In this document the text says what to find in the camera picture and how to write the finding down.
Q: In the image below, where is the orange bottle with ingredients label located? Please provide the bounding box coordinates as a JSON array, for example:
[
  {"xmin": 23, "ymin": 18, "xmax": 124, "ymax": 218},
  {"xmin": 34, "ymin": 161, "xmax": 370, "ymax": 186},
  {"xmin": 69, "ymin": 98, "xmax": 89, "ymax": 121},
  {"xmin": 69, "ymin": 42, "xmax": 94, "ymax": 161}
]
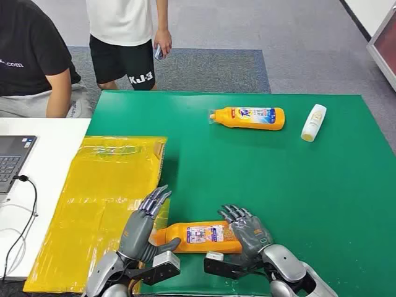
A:
[{"xmin": 152, "ymin": 221, "xmax": 244, "ymax": 255}]

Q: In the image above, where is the green table mat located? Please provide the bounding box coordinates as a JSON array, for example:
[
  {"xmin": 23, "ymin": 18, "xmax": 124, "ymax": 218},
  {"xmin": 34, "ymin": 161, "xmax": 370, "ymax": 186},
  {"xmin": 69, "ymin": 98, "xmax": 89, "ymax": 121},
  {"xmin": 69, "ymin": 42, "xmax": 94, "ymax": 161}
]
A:
[{"xmin": 86, "ymin": 90, "xmax": 396, "ymax": 297}]

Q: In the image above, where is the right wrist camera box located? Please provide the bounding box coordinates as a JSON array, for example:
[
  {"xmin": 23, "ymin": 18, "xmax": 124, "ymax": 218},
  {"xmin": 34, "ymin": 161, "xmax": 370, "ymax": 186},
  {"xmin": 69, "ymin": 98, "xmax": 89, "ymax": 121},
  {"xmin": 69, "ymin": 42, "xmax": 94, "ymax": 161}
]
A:
[{"xmin": 203, "ymin": 252, "xmax": 249, "ymax": 281}]

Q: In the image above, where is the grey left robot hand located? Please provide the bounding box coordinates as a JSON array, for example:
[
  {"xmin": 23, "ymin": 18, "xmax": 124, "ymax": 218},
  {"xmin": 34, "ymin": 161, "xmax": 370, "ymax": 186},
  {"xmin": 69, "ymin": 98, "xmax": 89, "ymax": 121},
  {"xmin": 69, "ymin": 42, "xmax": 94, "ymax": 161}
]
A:
[{"xmin": 117, "ymin": 184, "xmax": 182, "ymax": 264}]

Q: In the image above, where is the black laptop cable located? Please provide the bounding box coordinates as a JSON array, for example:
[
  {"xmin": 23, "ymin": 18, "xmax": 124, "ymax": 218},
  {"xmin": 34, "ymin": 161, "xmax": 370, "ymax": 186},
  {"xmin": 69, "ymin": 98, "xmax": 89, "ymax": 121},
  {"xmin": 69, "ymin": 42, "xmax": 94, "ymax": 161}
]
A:
[{"xmin": 2, "ymin": 174, "xmax": 38, "ymax": 282}]

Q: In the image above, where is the white framed cabinet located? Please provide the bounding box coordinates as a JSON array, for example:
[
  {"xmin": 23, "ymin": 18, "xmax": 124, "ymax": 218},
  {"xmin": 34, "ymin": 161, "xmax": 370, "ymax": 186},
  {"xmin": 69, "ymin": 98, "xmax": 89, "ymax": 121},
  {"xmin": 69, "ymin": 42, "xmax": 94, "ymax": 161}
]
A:
[{"xmin": 366, "ymin": 3, "xmax": 396, "ymax": 93}]

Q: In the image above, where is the white cream bottle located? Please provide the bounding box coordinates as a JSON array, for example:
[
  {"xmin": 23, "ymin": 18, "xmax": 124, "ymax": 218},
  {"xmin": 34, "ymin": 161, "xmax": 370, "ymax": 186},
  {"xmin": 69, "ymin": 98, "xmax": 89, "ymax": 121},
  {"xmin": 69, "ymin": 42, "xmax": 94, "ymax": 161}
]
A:
[{"xmin": 300, "ymin": 103, "xmax": 327, "ymax": 143}]

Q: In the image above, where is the orange bottle with blue label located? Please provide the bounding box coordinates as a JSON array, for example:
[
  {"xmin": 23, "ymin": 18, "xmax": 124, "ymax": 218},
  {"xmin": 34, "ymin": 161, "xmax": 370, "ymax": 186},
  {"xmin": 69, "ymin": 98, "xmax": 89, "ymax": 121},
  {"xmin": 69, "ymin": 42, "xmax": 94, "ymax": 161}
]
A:
[{"xmin": 208, "ymin": 106, "xmax": 286, "ymax": 132}]

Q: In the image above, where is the grey laptop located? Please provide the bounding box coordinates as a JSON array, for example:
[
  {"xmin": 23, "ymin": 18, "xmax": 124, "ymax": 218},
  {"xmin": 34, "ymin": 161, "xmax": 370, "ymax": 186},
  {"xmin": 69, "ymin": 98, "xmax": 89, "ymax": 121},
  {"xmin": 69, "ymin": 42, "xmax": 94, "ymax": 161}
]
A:
[{"xmin": 0, "ymin": 135, "xmax": 38, "ymax": 195}]

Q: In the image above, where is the standing person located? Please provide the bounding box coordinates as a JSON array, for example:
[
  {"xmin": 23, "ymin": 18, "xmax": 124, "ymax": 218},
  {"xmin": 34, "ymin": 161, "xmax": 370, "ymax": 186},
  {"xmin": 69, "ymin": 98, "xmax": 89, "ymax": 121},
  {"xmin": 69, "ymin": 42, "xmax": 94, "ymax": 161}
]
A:
[{"xmin": 85, "ymin": 0, "xmax": 173, "ymax": 92}]

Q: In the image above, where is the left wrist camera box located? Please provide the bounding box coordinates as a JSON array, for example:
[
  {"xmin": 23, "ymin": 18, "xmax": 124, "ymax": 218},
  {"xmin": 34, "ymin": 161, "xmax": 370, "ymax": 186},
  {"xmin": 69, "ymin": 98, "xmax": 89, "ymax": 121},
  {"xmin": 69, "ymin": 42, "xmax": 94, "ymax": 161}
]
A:
[{"xmin": 136, "ymin": 251, "xmax": 181, "ymax": 287}]

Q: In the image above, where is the yellow plastic sheet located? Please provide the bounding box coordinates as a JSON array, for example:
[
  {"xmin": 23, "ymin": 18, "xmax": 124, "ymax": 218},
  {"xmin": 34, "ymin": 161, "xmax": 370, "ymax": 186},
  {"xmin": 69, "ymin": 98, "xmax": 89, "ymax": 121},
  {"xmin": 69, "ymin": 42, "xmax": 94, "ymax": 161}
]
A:
[{"xmin": 23, "ymin": 136, "xmax": 170, "ymax": 295}]

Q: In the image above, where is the dark grey floor rug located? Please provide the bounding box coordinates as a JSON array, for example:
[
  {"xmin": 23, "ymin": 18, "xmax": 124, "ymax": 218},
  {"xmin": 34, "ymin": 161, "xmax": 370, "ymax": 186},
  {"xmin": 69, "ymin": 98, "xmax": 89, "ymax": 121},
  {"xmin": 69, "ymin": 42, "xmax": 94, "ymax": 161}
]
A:
[{"xmin": 67, "ymin": 46, "xmax": 272, "ymax": 108}]

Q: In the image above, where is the white thin cable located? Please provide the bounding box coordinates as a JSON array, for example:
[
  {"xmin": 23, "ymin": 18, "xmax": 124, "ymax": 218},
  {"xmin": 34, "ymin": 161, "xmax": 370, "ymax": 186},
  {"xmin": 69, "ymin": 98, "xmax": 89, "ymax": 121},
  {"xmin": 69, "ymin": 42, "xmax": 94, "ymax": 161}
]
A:
[{"xmin": 0, "ymin": 200, "xmax": 38, "ymax": 276}]

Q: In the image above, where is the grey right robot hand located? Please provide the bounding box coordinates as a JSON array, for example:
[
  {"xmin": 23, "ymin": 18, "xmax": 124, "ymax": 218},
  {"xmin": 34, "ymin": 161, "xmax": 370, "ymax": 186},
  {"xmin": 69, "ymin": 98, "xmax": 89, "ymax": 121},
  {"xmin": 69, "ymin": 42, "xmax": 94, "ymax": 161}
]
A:
[{"xmin": 218, "ymin": 205, "xmax": 274, "ymax": 267}]

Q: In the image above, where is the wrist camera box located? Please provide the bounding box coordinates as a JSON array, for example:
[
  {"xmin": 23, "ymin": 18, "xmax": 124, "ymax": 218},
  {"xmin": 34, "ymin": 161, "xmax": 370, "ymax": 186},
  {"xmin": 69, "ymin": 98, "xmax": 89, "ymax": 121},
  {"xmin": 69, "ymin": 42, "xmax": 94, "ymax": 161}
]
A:
[
  {"xmin": 203, "ymin": 252, "xmax": 249, "ymax": 281},
  {"xmin": 136, "ymin": 251, "xmax": 181, "ymax": 287}
]

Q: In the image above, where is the seated person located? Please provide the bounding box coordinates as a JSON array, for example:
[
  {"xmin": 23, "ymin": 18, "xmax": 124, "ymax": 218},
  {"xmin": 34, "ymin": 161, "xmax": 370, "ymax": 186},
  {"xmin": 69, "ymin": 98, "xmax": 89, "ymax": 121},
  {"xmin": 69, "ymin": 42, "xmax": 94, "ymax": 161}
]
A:
[{"xmin": 0, "ymin": 0, "xmax": 93, "ymax": 119}]

